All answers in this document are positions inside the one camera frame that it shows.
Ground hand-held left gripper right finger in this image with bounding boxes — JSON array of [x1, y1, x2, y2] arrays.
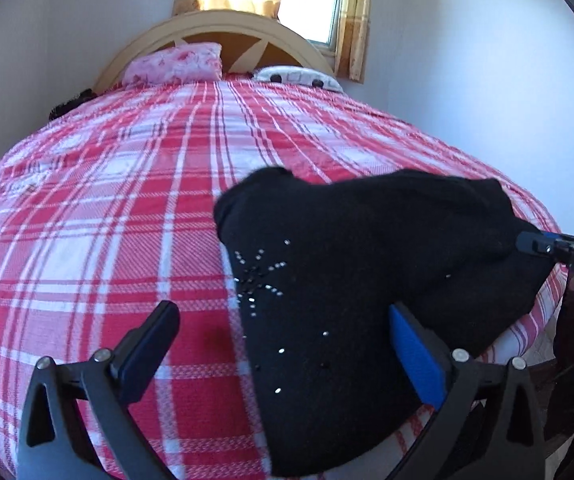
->
[[388, 302, 548, 480]]

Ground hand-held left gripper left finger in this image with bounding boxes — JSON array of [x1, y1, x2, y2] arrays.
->
[[17, 300, 183, 480]]

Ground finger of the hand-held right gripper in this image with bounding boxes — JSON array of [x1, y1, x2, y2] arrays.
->
[[516, 230, 559, 259]]

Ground black pants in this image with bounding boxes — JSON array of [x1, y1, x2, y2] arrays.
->
[[213, 165, 551, 479]]

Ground red plaid blanket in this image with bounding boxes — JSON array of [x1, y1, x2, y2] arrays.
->
[[0, 77, 569, 480]]

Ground dark fuzzy object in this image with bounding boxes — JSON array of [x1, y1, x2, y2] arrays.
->
[[47, 88, 98, 122]]

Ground pink floral pillow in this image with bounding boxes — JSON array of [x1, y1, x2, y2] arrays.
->
[[123, 42, 223, 86]]

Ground white spotted pillow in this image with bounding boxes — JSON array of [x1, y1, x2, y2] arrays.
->
[[252, 65, 344, 94]]

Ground wooden headboard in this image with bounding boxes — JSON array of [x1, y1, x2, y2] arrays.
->
[[92, 10, 339, 94]]

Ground narrow window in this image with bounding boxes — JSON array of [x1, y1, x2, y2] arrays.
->
[[276, 0, 349, 47]]

